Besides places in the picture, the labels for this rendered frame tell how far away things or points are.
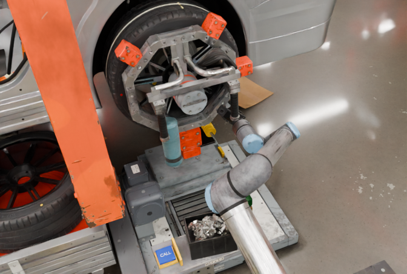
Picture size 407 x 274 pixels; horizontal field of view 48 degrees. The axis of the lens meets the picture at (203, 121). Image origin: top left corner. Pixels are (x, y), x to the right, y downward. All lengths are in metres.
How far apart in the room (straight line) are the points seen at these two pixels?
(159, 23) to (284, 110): 1.57
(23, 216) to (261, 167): 1.13
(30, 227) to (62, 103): 0.82
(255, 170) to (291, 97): 1.88
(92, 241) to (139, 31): 0.99
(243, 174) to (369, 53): 2.65
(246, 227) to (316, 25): 1.26
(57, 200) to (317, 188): 1.49
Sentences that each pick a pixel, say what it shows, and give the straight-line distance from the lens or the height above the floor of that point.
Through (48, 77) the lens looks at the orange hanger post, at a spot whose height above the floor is 1.29.
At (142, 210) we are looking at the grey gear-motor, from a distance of 2.28.
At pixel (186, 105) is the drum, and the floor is 0.85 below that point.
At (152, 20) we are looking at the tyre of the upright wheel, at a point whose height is 1.17.
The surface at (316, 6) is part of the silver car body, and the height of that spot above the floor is 1.02.
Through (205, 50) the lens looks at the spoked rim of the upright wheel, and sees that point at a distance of 2.23.
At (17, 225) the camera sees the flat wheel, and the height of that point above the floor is 0.48.
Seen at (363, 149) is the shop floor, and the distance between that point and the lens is 3.13.
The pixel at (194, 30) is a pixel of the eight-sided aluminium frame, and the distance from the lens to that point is 2.05.
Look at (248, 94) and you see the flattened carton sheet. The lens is 3.51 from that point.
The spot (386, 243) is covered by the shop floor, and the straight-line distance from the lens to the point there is 2.66.
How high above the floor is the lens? 2.07
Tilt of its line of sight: 39 degrees down
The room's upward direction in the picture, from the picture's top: 5 degrees counter-clockwise
